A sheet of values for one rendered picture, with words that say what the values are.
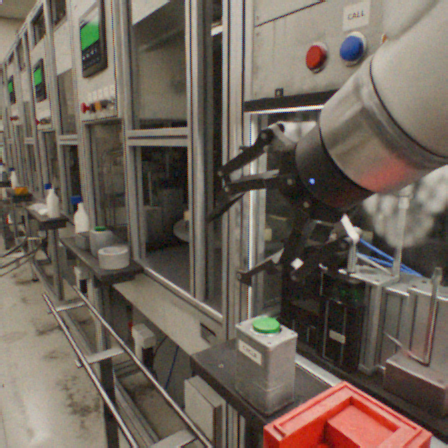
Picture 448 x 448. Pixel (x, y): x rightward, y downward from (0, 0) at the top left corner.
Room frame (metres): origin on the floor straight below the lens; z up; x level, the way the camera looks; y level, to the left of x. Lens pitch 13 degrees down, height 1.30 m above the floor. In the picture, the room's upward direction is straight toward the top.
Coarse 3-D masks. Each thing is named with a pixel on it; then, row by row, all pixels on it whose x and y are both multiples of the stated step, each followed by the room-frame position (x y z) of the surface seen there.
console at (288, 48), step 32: (256, 0) 0.68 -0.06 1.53; (288, 0) 0.62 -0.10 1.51; (320, 0) 0.57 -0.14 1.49; (352, 0) 0.52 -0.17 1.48; (256, 32) 0.68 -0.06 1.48; (288, 32) 0.62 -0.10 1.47; (320, 32) 0.57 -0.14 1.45; (352, 32) 0.52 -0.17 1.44; (256, 64) 0.68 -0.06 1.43; (288, 64) 0.61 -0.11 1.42; (320, 64) 0.56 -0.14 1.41; (352, 64) 0.52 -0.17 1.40; (256, 96) 0.67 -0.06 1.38
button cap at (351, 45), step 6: (348, 36) 0.51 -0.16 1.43; (354, 36) 0.51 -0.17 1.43; (342, 42) 0.52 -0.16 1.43; (348, 42) 0.51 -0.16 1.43; (354, 42) 0.51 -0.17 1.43; (360, 42) 0.50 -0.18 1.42; (342, 48) 0.52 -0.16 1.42; (348, 48) 0.51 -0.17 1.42; (354, 48) 0.51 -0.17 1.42; (360, 48) 0.50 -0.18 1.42; (342, 54) 0.52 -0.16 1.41; (348, 54) 0.51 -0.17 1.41; (354, 54) 0.51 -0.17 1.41; (348, 60) 0.51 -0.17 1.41
